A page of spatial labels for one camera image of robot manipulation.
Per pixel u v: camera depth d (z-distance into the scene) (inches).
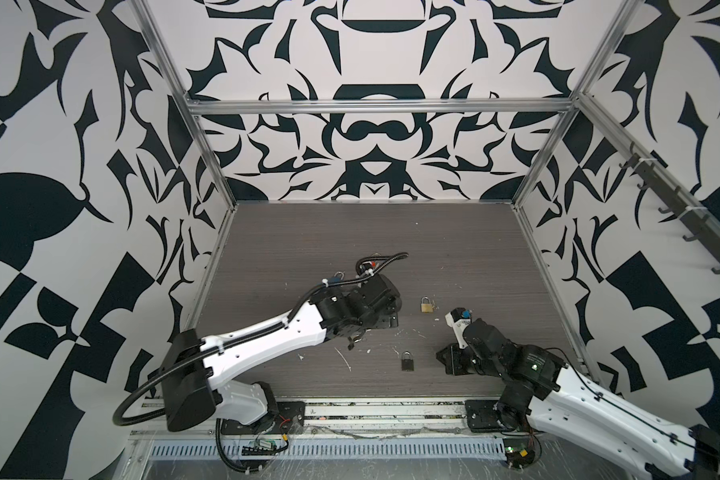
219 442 27.9
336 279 22.5
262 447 28.6
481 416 29.2
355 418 29.9
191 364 15.4
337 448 28.1
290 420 28.8
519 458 27.9
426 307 37.0
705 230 21.7
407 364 32.0
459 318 27.7
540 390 20.6
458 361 26.1
